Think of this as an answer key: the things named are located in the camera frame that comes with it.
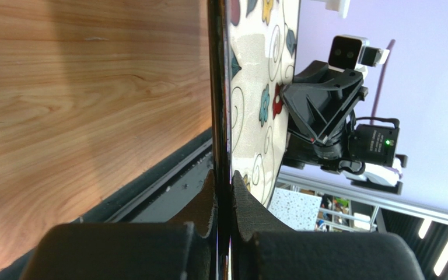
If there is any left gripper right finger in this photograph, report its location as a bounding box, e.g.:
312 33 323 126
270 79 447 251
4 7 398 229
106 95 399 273
231 171 424 279

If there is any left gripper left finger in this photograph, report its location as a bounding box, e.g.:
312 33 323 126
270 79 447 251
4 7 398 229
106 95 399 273
22 171 218 279

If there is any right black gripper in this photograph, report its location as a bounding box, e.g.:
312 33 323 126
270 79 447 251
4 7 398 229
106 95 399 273
280 61 368 156

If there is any floral square plate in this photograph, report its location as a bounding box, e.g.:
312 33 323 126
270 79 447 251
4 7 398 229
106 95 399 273
207 1 301 279

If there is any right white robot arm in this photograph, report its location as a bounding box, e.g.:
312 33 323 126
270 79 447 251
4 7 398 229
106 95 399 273
279 61 408 194

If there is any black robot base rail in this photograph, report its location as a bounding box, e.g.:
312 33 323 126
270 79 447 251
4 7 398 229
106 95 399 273
0 130 212 279

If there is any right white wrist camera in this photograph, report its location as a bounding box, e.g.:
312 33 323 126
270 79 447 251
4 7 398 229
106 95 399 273
328 35 390 70

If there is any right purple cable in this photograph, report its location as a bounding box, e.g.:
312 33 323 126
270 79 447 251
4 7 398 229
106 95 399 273
369 38 396 126

